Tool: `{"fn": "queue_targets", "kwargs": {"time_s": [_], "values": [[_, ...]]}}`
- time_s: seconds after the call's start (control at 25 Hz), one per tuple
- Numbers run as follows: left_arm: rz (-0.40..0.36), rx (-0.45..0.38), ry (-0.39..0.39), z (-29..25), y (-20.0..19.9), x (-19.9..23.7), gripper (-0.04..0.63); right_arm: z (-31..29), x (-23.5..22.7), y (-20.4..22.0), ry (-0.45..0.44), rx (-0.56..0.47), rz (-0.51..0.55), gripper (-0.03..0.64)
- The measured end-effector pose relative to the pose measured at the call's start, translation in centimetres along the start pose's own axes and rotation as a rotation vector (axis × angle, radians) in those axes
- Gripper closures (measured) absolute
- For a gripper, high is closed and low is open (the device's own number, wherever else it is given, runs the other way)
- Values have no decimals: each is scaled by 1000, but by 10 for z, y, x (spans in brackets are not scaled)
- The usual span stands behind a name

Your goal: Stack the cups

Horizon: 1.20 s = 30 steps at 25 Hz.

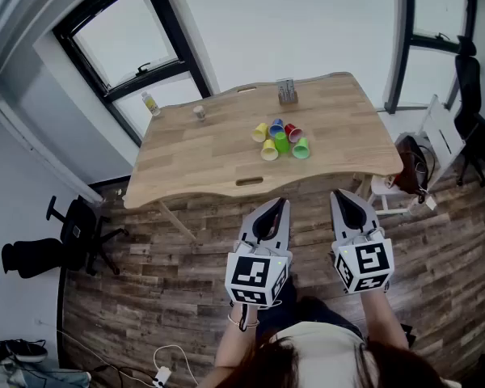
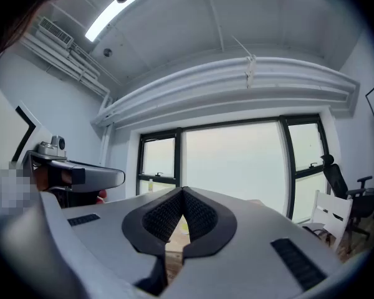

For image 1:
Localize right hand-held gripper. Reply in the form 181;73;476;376
330;188;395;295

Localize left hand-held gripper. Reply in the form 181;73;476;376
225;197;294;309

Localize yellow paper cup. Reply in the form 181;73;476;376
259;138;280;162
251;122;270;143

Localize green paper cup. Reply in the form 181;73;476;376
292;137;310;160
273;131;291;155

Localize red paper cup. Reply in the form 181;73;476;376
284;122;306;144

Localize person's right forearm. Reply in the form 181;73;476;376
357;291;409;351

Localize person's left forearm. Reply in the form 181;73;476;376
213;303;264;379

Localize pale table leg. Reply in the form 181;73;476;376
157;199;198;243
353;173;375;200

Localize brown bag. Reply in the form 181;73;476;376
394;133;437;204

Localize person's black trousers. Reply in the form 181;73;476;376
258;276;365;339

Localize thin gold bangle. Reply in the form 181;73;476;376
227;311;259;333

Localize white chair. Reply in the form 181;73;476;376
367;94;466;217

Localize person's white shirt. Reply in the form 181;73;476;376
266;321;373;388

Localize clear bottle yellow label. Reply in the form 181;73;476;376
140;91;162;117

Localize black office chair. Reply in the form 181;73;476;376
1;195;129;279
454;35;485;188

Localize white charger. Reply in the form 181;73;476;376
153;368;173;387

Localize black-framed window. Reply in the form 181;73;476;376
52;0;213;147
386;0;480;115

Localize white charger cable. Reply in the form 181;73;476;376
153;344;199;387

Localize white wall pipe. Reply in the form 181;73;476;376
0;82;104;205

